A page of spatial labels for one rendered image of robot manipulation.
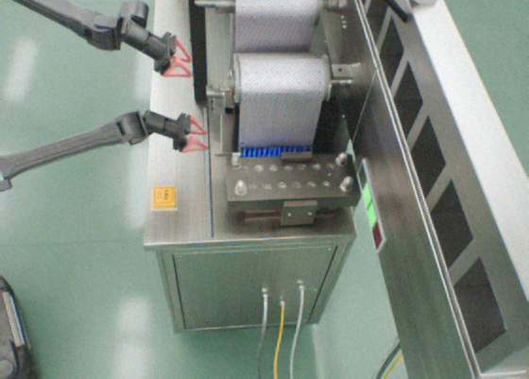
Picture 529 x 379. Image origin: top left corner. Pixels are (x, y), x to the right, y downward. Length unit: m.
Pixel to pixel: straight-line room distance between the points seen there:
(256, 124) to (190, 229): 0.38
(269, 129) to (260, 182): 0.17
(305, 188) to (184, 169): 0.43
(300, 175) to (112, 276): 1.29
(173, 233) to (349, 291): 1.19
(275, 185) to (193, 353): 1.08
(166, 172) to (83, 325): 1.02
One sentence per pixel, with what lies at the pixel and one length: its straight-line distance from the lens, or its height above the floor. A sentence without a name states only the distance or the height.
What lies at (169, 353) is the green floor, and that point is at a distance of 2.40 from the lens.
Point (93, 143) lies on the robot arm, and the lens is 1.45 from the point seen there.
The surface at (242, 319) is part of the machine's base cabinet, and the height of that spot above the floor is 0.21.
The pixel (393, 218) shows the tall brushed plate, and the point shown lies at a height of 1.30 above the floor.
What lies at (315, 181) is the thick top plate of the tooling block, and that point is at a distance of 1.56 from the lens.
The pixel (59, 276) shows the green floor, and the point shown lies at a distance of 2.63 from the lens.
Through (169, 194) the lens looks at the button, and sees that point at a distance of 1.65.
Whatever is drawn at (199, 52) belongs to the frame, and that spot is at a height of 1.13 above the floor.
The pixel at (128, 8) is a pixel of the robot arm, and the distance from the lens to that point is 1.42.
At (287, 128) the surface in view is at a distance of 1.56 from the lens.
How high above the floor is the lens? 2.29
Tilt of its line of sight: 54 degrees down
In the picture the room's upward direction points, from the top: 7 degrees clockwise
